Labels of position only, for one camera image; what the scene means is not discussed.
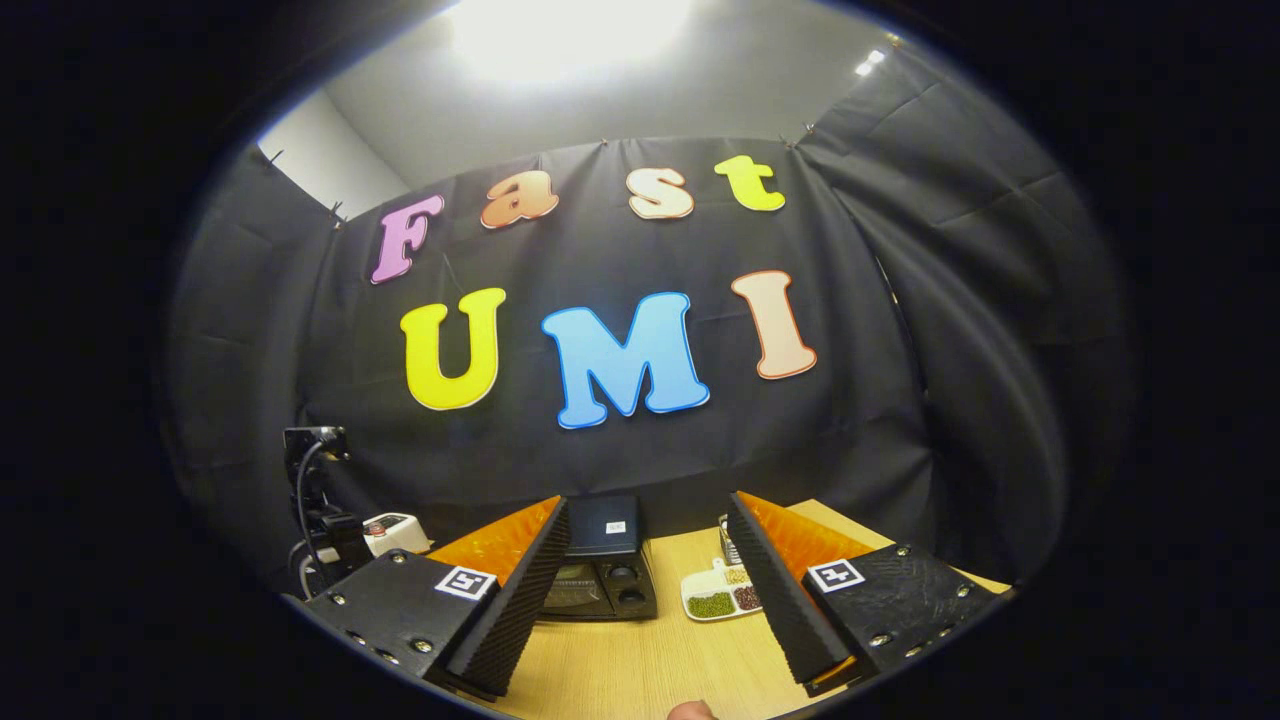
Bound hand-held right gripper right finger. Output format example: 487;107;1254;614
727;490;1009;698

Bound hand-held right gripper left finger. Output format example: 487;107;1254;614
303;495;572;699

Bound white divided dish of beans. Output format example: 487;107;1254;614
680;558;767;622

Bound white toaster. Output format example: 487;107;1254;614
362;512;433;559

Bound black backdrop cloth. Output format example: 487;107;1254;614
165;40;1131;601

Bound large ceiling light panel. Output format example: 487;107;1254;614
445;0;696;86

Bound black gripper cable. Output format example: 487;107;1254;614
288;438;331;599

